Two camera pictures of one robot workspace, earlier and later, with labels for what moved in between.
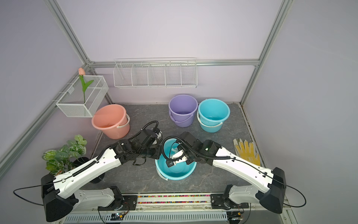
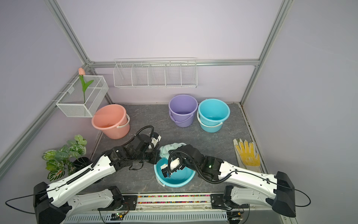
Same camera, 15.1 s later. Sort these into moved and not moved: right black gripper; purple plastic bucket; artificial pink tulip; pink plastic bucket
Moved: right black gripper
Not moved: purple plastic bucket; artificial pink tulip; pink plastic bucket
